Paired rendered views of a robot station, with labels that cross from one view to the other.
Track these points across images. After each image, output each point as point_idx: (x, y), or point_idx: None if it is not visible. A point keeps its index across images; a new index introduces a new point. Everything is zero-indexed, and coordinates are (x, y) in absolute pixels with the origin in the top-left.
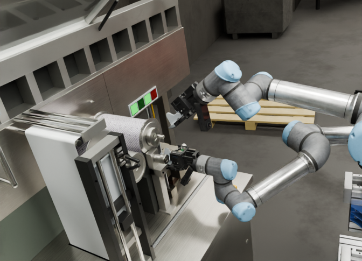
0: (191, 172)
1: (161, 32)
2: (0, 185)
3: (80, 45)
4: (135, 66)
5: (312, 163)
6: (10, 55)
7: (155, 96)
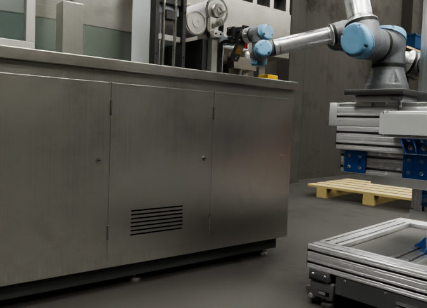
0: (238, 42)
1: (267, 6)
2: (105, 4)
3: None
4: (233, 10)
5: (332, 27)
6: None
7: (245, 46)
